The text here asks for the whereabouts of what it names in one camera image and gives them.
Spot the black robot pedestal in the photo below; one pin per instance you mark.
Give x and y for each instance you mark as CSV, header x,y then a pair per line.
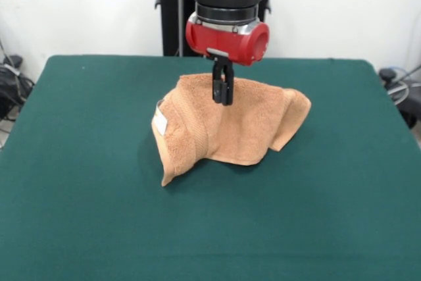
x,y
171,14

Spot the peach terry towel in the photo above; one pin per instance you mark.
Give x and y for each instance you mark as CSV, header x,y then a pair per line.
x,y
256,129

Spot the dark green table cloth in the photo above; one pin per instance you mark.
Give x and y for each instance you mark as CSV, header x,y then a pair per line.
x,y
98,162

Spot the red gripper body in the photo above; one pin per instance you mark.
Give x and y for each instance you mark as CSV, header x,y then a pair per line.
x,y
227,42

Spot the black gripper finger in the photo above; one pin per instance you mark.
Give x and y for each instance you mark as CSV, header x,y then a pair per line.
x,y
228,91
217,88

